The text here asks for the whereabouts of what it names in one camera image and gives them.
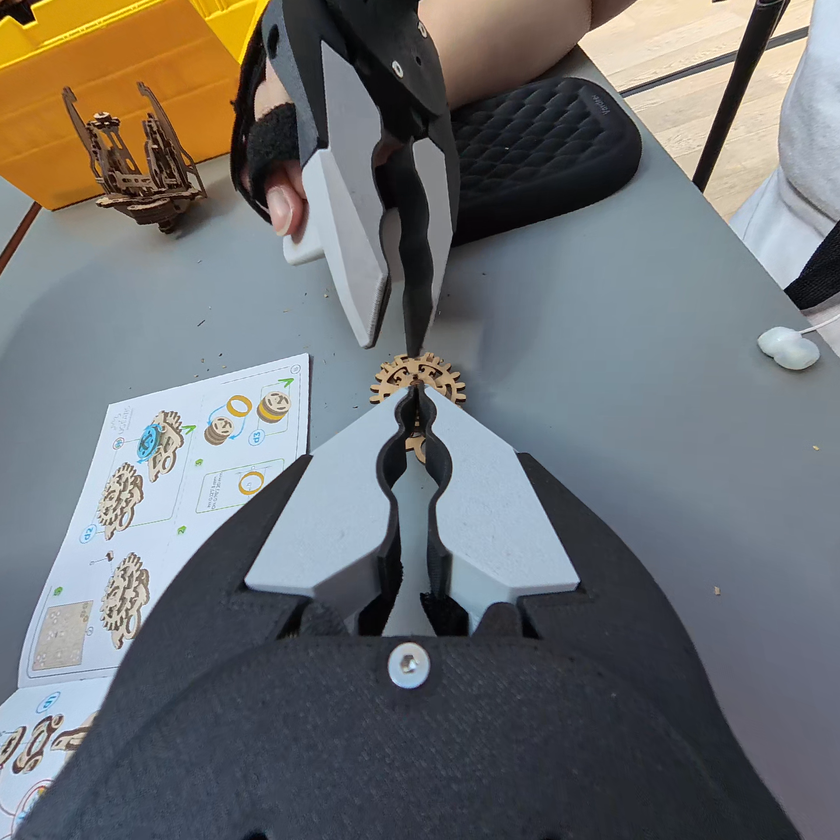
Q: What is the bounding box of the black metal pole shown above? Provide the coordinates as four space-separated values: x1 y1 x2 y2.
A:
692 0 799 193

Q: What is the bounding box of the white earphone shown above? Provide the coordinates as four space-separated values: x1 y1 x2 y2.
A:
757 325 821 371

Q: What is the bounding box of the small wooden ring-end part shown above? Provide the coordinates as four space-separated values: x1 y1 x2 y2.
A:
403 387 431 464

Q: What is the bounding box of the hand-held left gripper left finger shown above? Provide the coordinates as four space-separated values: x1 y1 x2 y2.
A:
244 386 421 636

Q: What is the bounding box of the dark wooden assembled model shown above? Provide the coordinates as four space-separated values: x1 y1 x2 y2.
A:
62 82 208 235

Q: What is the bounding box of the light wooden gear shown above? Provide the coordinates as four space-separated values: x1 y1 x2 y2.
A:
369 352 466 410

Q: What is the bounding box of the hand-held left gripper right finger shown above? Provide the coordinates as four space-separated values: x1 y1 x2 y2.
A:
422 385 583 636

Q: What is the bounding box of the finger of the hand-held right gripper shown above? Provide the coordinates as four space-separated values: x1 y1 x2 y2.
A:
382 138 454 357
301 41 389 350

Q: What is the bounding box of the black quilted wrist rest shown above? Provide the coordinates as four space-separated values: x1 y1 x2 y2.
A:
449 77 643 248

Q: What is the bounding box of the person's right forearm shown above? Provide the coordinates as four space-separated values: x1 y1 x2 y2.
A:
419 0 595 110

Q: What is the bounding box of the yellow plastic crate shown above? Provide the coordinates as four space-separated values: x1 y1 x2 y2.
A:
0 0 245 212
190 0 280 70

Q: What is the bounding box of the person's right hand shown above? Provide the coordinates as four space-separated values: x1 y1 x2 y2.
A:
251 82 311 237

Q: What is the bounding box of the printed instruction booklet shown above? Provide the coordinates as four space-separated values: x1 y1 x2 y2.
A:
0 354 311 837

